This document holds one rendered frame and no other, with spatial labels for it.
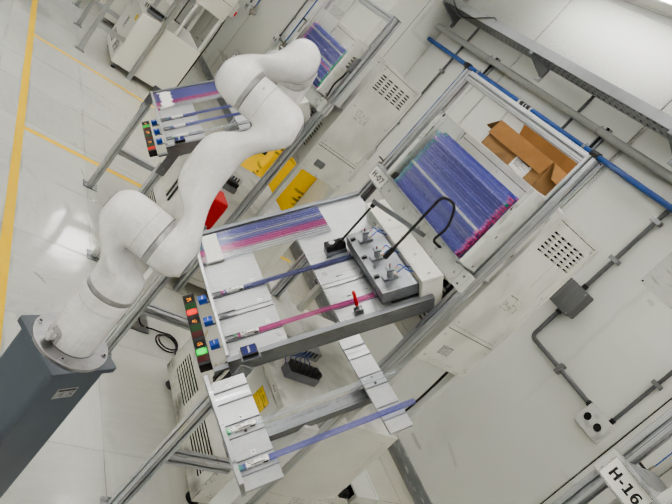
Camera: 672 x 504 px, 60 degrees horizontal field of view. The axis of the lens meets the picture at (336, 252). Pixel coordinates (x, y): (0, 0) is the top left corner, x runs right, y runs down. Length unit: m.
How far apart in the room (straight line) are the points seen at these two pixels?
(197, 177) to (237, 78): 0.23
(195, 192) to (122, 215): 0.16
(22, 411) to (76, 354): 0.18
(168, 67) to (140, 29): 0.44
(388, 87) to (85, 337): 2.23
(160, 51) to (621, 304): 4.74
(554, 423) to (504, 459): 0.34
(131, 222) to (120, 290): 0.17
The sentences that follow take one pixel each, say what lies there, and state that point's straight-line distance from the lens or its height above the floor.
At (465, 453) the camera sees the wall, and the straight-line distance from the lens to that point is 3.57.
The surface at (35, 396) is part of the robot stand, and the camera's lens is 1.57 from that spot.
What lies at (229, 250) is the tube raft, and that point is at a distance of 2.26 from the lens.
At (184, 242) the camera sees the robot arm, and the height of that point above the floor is 1.12.
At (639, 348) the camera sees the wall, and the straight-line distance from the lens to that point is 3.28.
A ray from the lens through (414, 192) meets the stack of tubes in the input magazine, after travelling 2.23.
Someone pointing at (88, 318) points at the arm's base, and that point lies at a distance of 1.47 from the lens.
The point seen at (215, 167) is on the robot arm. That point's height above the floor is 1.28.
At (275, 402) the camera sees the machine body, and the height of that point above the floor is 0.59.
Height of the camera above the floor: 1.67
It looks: 16 degrees down
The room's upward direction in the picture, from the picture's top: 42 degrees clockwise
